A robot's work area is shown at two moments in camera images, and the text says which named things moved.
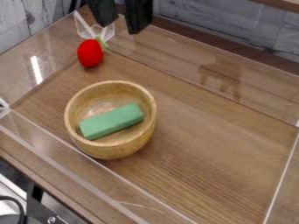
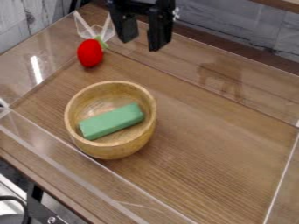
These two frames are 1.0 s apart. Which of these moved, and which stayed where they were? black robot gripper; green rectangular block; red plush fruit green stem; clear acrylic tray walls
Moved: black robot gripper
Stayed: green rectangular block; clear acrylic tray walls; red plush fruit green stem
